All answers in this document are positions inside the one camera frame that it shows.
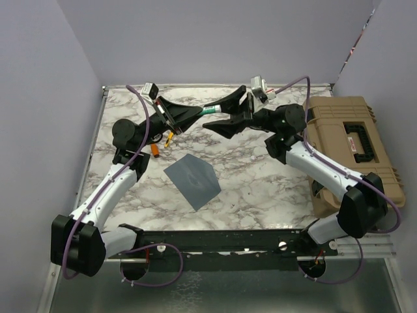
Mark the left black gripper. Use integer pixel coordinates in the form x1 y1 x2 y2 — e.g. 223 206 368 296
137 95 204 151

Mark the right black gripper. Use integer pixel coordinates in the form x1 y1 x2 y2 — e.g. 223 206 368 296
203 86 280 140

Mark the green white glue stick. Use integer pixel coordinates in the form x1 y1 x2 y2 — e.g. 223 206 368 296
199 105 222 115

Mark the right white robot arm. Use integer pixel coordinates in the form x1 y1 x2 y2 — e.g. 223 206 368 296
203 91 388 255

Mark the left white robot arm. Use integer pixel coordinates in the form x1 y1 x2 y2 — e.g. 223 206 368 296
50 97 203 279

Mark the yellow utility knife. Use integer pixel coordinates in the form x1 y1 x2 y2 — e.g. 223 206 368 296
164 132 175 148

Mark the tan plastic tool case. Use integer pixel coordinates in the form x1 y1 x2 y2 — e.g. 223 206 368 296
307 97 406 208

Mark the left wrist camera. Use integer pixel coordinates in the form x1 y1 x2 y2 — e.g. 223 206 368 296
140 82 159 101

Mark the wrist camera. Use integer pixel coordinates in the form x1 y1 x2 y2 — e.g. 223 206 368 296
250 76 276 106
140 82 159 101

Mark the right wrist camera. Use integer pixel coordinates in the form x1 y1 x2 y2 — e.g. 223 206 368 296
250 76 276 106

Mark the orange handled screwdriver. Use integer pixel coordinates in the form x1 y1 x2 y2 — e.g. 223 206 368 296
151 143 160 158

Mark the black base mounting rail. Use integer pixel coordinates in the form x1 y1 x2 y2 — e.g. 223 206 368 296
110 229 337 272

